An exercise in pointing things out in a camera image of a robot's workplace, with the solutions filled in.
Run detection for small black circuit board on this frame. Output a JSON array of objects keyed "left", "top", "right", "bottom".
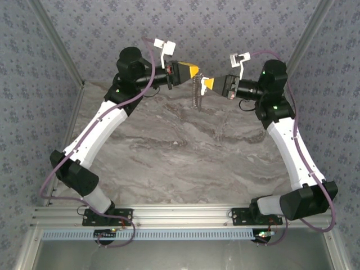
[
  {"left": 93, "top": 228, "right": 118, "bottom": 245},
  {"left": 254, "top": 229, "right": 276, "bottom": 244}
]

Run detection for grey metal shelf panel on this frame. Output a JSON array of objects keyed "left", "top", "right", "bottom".
[{"left": 32, "top": 240, "right": 335, "bottom": 270}]

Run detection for aluminium corner post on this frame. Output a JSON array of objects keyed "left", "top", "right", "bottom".
[
  {"left": 28, "top": 0, "right": 86, "bottom": 88},
  {"left": 277, "top": 0, "right": 337, "bottom": 88}
]

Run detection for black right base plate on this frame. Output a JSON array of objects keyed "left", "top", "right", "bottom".
[{"left": 231, "top": 207, "right": 284, "bottom": 226}]

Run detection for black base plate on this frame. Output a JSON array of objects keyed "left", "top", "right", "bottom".
[
  {"left": 231, "top": 207, "right": 284, "bottom": 226},
  {"left": 82, "top": 208, "right": 134, "bottom": 227}
]

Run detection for aluminium mounting rail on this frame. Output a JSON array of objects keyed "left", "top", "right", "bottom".
[{"left": 30, "top": 204, "right": 338, "bottom": 229}]

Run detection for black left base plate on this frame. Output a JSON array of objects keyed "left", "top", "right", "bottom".
[{"left": 82, "top": 208, "right": 134, "bottom": 227}]

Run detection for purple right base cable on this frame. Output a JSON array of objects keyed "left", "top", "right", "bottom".
[{"left": 257, "top": 209, "right": 289, "bottom": 247}]

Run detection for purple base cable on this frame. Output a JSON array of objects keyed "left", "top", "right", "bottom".
[
  {"left": 77, "top": 208, "right": 136, "bottom": 249},
  {"left": 257, "top": 209, "right": 289, "bottom": 247}
]

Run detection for slotted grey cable duct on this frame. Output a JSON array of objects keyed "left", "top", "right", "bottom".
[{"left": 41, "top": 228, "right": 268, "bottom": 241}]

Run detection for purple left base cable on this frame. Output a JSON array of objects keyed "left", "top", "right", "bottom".
[{"left": 77, "top": 208, "right": 136, "bottom": 249}]

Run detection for aluminium lower frame bar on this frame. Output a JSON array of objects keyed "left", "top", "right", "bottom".
[
  {"left": 322, "top": 227, "right": 352, "bottom": 270},
  {"left": 13, "top": 227, "right": 43, "bottom": 270}
]

